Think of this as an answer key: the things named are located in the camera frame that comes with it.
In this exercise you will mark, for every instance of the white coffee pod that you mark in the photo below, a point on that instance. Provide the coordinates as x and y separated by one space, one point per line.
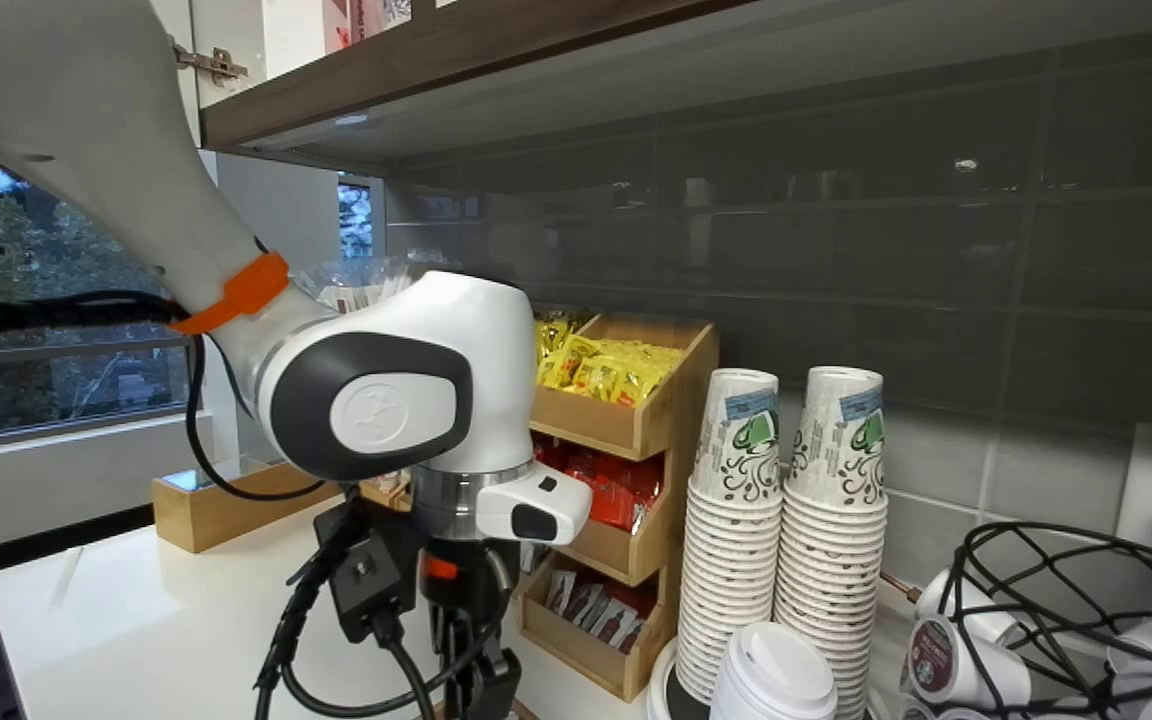
959 602

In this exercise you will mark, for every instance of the coffee pod maroon lid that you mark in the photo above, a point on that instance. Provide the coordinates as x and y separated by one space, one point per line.
948 662

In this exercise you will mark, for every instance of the metal cabinet hinge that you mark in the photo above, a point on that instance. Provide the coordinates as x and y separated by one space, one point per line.
215 60

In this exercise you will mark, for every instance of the dark striped sachets pile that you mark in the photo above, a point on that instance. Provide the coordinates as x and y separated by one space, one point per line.
594 610

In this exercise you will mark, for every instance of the yellow packets pile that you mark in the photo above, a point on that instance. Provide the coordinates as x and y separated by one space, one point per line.
616 369

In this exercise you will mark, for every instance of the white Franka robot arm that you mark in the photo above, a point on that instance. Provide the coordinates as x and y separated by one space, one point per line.
96 107

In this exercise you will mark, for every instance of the white wall cabinet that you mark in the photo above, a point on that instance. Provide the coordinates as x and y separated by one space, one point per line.
289 35

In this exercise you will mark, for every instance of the pink printed box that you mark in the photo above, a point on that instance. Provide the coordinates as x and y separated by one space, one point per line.
364 20

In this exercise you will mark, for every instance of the brown wooden wall shelf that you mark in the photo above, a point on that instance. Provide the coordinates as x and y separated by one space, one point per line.
471 45

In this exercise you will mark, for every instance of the wooden tiered organizer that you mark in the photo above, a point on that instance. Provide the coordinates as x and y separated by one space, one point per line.
629 421

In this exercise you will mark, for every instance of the patterned paper cup stack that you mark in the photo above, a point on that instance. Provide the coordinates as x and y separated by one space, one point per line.
834 575
728 575

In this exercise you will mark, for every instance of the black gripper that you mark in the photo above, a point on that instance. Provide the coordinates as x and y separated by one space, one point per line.
471 580

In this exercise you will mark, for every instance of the white cup lids stack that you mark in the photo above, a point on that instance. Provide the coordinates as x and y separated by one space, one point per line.
772 672

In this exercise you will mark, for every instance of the red packets pile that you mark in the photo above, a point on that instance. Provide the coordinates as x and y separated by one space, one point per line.
616 490

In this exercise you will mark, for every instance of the window with outdoor view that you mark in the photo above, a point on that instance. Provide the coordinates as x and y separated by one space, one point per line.
59 265

